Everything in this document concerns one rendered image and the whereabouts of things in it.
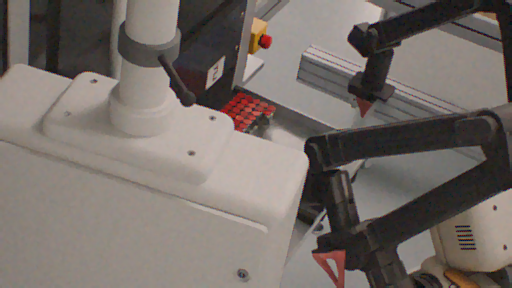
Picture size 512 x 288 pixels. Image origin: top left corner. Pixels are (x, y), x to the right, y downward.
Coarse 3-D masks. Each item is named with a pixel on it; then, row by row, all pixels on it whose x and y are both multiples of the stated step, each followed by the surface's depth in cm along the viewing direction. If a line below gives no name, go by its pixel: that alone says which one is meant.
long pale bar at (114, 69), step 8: (120, 0) 189; (120, 8) 190; (112, 16) 192; (120, 16) 191; (112, 24) 193; (112, 32) 194; (112, 40) 195; (112, 48) 196; (112, 56) 197; (120, 56) 197; (112, 64) 198; (120, 64) 199; (112, 72) 199; (120, 72) 200
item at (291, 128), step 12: (252, 96) 283; (264, 96) 281; (276, 108) 281; (288, 108) 279; (276, 120) 279; (288, 120) 280; (300, 120) 279; (312, 120) 277; (264, 132) 274; (276, 132) 275; (288, 132) 276; (300, 132) 277; (312, 132) 278; (324, 132) 277; (288, 144) 272; (300, 144) 273
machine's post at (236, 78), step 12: (252, 0) 271; (252, 12) 275; (252, 24) 278; (240, 48) 278; (240, 60) 281; (228, 72) 283; (240, 72) 285; (216, 84) 287; (228, 84) 285; (240, 84) 290
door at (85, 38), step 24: (48, 0) 182; (72, 0) 190; (96, 0) 198; (48, 24) 186; (72, 24) 193; (96, 24) 202; (48, 48) 189; (72, 48) 197; (96, 48) 206; (72, 72) 201; (96, 72) 210
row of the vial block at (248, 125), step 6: (258, 108) 274; (264, 108) 275; (252, 114) 272; (258, 114) 272; (246, 120) 270; (252, 120) 270; (258, 120) 274; (240, 126) 267; (246, 126) 268; (252, 126) 272; (246, 132) 269; (252, 132) 273
